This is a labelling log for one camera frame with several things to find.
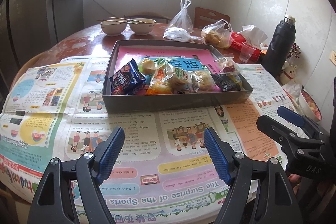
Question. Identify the black snack packet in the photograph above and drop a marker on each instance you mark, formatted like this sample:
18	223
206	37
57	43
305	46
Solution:
228	82

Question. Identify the chopsticks on bowl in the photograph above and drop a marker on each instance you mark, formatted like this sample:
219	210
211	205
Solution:
118	21
128	19

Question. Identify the chopsticks on right bowl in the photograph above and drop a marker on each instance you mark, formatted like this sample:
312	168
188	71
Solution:
128	19

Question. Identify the plastic bag of fried snacks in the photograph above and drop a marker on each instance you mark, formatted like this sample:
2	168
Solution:
218	34

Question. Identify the red package with tissue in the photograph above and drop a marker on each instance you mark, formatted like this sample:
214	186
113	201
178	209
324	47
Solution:
252	36

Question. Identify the white cat figurine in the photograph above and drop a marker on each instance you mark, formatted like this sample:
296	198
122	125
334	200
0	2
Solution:
288	73

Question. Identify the chopsticks on left bowl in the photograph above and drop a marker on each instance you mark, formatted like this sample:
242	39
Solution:
118	21

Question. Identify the clear plastic cup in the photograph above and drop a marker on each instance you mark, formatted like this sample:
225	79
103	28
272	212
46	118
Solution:
246	52

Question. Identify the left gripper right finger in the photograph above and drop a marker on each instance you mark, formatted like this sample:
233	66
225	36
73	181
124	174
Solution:
275	201

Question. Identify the dark cardboard box tray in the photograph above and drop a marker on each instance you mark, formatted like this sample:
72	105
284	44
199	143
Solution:
124	104

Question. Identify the red white snack bowl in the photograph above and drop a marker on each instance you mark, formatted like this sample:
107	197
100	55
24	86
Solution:
308	107

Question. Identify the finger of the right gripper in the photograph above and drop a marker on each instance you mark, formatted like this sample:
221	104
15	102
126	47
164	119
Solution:
285	137
308	126

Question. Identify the black thermos bottle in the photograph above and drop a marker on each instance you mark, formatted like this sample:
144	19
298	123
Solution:
280	46

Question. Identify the clear knotted plastic bag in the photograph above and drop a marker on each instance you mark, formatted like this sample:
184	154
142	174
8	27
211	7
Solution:
181	26

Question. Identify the clear cookie pack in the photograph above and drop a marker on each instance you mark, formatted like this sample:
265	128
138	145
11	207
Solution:
179	80

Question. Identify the left beige bowl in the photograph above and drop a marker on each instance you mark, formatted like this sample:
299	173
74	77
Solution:
112	28

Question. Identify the orange cracker pack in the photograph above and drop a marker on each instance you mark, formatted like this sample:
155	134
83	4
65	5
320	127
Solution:
158	85

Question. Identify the clear red candy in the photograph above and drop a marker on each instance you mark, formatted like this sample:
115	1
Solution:
226	64

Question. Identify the right beige bowl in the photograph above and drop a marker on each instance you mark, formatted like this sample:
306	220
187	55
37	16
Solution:
143	27

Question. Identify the beige bowl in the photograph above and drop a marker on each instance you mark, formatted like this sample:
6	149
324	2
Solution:
112	28
143	27

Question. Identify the blue Oreo pack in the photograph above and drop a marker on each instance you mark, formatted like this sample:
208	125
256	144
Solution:
128	80

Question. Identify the wooden chair back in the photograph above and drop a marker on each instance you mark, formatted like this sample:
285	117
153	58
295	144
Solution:
204	17

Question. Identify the colourful student newspaper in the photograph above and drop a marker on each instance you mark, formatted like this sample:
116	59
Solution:
163	173

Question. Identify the pink blue Chinese book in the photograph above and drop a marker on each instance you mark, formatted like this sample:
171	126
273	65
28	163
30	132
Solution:
199	63

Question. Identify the green pastry snack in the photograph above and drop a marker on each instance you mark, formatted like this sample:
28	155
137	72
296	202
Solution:
153	67

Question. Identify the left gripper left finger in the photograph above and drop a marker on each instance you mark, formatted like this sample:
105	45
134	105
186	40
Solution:
53	201

